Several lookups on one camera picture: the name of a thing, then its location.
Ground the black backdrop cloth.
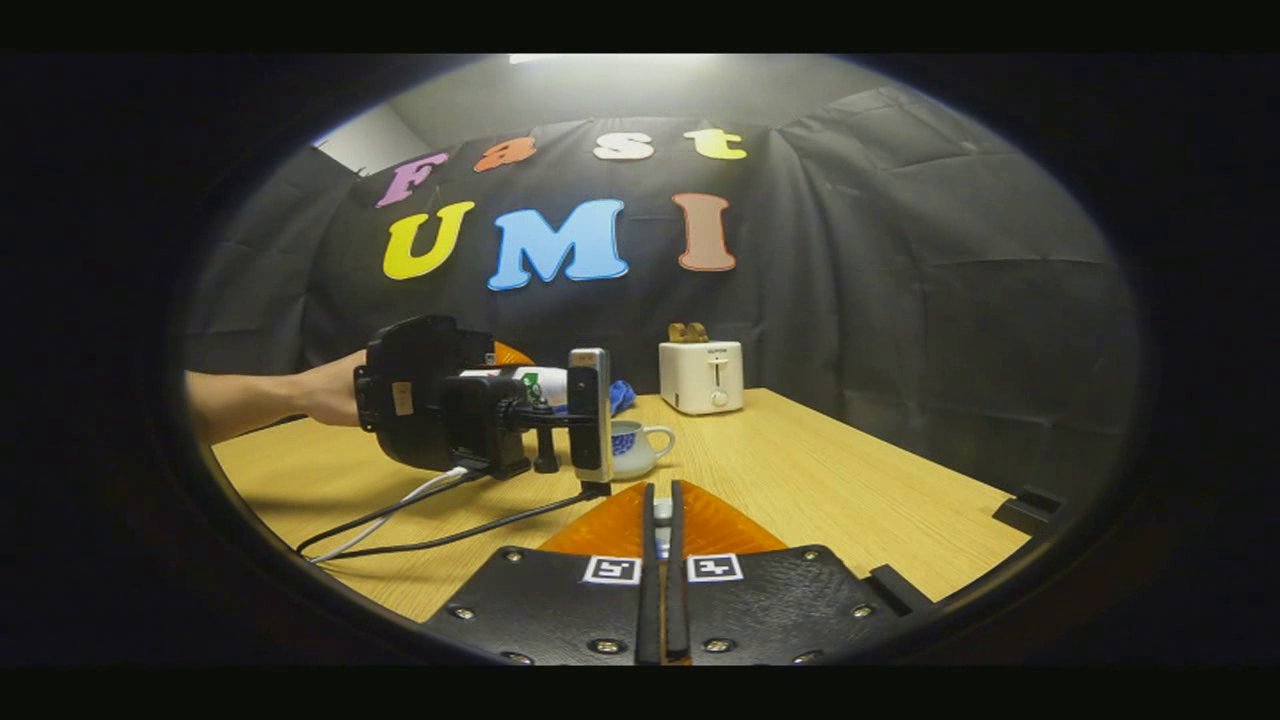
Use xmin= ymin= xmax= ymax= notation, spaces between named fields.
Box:
xmin=185 ymin=85 xmax=1141 ymax=501

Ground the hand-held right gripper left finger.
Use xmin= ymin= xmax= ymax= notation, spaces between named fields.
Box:
xmin=425 ymin=482 xmax=663 ymax=666

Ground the black cable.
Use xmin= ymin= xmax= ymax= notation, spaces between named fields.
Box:
xmin=295 ymin=470 xmax=471 ymax=557
xmin=320 ymin=485 xmax=611 ymax=561

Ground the white toaster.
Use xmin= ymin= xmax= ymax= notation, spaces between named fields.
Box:
xmin=658 ymin=340 xmax=746 ymax=416

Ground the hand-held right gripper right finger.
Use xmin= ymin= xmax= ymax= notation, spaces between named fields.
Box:
xmin=668 ymin=480 xmax=906 ymax=666

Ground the white blue patterned teacup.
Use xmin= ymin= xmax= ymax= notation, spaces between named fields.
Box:
xmin=610 ymin=420 xmax=677 ymax=481

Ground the white green label water bottle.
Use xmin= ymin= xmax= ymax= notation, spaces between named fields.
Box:
xmin=460 ymin=365 xmax=571 ymax=411

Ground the black table edge bracket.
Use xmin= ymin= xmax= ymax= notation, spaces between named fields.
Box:
xmin=993 ymin=487 xmax=1066 ymax=536
xmin=868 ymin=565 xmax=936 ymax=616

